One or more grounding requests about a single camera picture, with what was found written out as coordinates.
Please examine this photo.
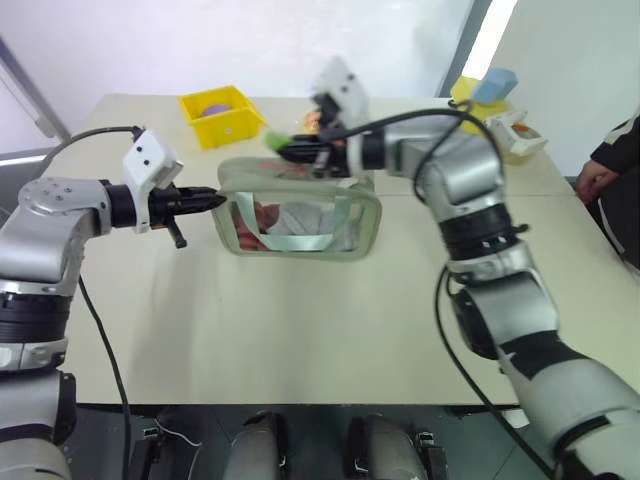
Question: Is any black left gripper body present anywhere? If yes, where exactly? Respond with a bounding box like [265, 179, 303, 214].
[147, 183, 189, 250]

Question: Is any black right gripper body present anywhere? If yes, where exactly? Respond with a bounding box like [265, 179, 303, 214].
[312, 94, 355, 179]

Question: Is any green pouch with clear window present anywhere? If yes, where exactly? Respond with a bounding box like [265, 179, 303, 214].
[209, 156, 384, 264]

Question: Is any bystander bare hand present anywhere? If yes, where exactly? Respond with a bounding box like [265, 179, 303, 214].
[575, 158, 620, 203]

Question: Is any white pink cloth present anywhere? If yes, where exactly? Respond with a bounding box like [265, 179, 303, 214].
[237, 198, 362, 252]

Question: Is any yellow plastic bin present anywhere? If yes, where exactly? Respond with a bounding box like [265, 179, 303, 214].
[178, 84, 269, 151]

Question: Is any yellow plastic container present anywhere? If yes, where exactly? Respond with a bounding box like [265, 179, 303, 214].
[449, 75, 509, 137]

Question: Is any blue sponge block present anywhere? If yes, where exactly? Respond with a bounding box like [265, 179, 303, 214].
[471, 67, 519, 105]

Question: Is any white device with orange part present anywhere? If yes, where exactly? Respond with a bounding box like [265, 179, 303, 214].
[485, 109, 549, 165]

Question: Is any grey rounded robot leg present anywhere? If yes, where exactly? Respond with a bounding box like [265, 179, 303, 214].
[228, 410, 292, 480]
[346, 413, 417, 480]

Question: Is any person in black clothing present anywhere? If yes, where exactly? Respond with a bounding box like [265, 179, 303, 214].
[588, 110, 640, 277]

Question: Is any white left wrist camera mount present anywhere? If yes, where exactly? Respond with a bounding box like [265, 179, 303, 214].
[122, 129, 184, 235]

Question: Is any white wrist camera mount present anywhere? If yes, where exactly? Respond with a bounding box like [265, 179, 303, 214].
[122, 129, 184, 235]
[310, 56, 372, 132]

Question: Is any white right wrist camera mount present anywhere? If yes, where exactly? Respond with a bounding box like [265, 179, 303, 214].
[310, 56, 372, 132]

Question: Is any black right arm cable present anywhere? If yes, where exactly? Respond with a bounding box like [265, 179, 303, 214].
[341, 99, 559, 479]

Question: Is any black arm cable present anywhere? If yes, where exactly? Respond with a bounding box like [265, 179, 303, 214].
[41, 125, 145, 480]
[341, 99, 559, 479]

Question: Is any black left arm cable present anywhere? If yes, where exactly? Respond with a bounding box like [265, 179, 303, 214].
[41, 125, 145, 480]

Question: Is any grey window frame bar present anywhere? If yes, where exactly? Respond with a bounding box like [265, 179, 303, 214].
[0, 33, 72, 168]

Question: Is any dark window frame post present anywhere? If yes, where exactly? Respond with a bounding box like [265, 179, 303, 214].
[432, 0, 520, 99]

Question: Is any thin white cable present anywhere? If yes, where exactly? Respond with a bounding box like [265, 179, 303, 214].
[155, 418, 202, 447]

